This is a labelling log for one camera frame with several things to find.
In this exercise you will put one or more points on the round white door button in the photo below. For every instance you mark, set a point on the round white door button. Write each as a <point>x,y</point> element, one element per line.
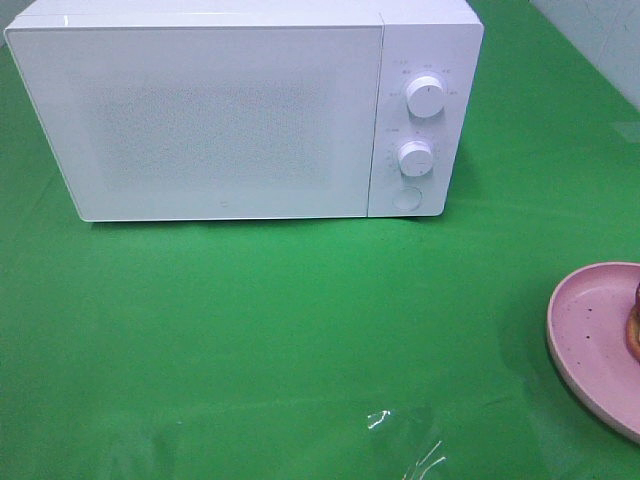
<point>407,199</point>

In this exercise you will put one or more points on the pink speckled plate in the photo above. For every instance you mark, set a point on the pink speckled plate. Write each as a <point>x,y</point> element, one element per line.
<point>586,336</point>

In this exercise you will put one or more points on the green table cloth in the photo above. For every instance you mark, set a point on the green table cloth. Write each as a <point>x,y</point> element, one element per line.
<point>327,349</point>

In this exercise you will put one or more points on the white round knob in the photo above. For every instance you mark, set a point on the white round knob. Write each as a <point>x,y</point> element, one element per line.
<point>415,159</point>
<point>425,96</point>

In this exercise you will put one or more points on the lower white round knob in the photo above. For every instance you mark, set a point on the lower white round knob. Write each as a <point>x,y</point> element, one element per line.
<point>415,159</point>

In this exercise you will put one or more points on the white microwave oven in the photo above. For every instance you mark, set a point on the white microwave oven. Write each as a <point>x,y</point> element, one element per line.
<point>442,38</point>

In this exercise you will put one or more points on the burger with lettuce and tomato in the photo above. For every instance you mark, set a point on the burger with lettuce and tomato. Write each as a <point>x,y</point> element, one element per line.
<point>632,327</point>

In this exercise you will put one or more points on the upper white round knob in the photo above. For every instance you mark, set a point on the upper white round knob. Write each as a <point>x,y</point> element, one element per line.
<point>425,96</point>

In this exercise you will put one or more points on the white wall panel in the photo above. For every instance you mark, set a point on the white wall panel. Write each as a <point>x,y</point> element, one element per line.
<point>606,33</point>

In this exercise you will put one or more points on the white microwave door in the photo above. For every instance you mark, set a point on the white microwave door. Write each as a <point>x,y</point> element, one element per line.
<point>199,123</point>

